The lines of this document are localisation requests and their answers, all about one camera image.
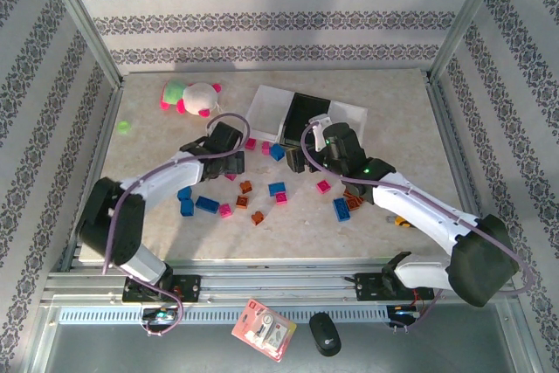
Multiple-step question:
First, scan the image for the long blue lego brick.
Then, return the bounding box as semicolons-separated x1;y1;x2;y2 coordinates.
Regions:
332;197;352;223
194;196;221;215

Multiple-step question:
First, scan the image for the white plastic container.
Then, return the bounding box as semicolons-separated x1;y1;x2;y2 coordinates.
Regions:
327;100;369;141
244;84;294;143

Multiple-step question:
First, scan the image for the white pink green plush toy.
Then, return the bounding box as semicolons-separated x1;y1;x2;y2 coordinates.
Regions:
159;79;224;119

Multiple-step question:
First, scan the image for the small electronics board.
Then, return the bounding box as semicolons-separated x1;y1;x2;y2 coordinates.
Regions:
386;302;423;330
140;306;179;326

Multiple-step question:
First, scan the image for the pink blister package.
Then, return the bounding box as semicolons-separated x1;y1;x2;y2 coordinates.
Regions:
231;298;298;363

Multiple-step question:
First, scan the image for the black computer mouse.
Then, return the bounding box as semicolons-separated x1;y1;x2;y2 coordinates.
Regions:
308;311;342;357

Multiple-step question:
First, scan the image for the aluminium side rail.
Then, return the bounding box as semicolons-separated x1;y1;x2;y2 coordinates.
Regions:
60;78;126;272
425;75;494;269

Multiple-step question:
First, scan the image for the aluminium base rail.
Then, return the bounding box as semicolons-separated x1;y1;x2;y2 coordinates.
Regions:
38;259;512;304

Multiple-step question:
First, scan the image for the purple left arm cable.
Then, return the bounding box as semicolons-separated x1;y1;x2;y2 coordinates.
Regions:
102;111;252;337

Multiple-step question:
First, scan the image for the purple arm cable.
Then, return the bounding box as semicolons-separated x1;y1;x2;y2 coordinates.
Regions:
102;111;252;337
300;122;536;330

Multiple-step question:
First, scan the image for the slotted grey cable duct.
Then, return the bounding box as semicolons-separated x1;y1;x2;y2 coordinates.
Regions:
59;306;390;326

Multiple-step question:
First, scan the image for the aluminium frame post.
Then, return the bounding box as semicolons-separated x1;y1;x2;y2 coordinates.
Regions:
425;0;512;84
34;0;126;90

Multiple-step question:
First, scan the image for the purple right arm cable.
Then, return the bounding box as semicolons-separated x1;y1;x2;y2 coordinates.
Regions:
300;122;536;330

